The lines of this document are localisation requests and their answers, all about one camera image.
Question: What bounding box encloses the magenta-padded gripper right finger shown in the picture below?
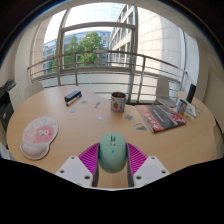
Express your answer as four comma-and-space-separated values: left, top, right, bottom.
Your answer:
126, 142, 171, 188

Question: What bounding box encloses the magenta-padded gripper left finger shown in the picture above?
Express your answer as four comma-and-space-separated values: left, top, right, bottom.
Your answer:
54, 142, 101, 188

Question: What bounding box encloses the mint green computer mouse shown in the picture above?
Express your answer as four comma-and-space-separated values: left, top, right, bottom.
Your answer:
97, 132, 128, 174

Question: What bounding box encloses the pink white mouse pad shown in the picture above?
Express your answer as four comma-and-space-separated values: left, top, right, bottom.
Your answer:
19, 116, 60, 161

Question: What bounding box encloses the yellow green sticker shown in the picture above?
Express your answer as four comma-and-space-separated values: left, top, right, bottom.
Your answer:
132, 122, 148, 132

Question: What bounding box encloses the red black magazine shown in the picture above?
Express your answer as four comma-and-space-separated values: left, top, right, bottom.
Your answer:
135, 104, 187, 134

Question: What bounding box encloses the grey green sticker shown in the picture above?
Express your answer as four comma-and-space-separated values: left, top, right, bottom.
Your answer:
123, 113, 135, 122

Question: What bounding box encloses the small blue white box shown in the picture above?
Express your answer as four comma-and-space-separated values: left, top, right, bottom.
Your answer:
175, 98, 188, 116

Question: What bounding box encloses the blue marker pen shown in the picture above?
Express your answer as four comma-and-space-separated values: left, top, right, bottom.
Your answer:
65, 94, 83, 107

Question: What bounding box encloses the small light blue booklet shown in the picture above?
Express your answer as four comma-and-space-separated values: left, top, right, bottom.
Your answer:
185, 103, 198, 118

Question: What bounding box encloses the strawberry print tin can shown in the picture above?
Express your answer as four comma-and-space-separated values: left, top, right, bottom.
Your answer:
110, 91, 127, 114

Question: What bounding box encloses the black whiteboard eraser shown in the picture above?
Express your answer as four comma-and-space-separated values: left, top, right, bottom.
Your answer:
64, 89, 82, 103

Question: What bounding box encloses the black upright device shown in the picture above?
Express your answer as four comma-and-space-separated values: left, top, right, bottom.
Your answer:
185, 83, 197, 104

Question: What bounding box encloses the black white office printer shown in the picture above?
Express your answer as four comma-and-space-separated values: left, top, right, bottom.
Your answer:
0, 78, 23, 133

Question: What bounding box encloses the metal balcony railing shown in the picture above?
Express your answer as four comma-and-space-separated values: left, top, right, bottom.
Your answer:
27, 49, 188, 104

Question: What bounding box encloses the green tree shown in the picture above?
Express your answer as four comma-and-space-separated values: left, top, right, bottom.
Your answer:
63, 31, 106, 68

